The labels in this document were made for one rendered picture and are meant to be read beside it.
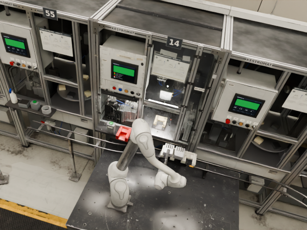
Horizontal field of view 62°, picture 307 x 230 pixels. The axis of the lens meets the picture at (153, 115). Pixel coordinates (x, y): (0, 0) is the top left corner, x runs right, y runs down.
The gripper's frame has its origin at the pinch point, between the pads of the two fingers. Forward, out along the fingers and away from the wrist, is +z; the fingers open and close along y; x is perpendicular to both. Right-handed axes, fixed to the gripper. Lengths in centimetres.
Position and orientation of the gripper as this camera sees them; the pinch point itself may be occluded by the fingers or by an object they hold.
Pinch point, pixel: (167, 153)
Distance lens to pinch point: 264.4
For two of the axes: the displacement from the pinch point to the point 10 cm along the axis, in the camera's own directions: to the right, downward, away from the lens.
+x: -9.6, -2.6, 1.0
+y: 1.3, -7.1, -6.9
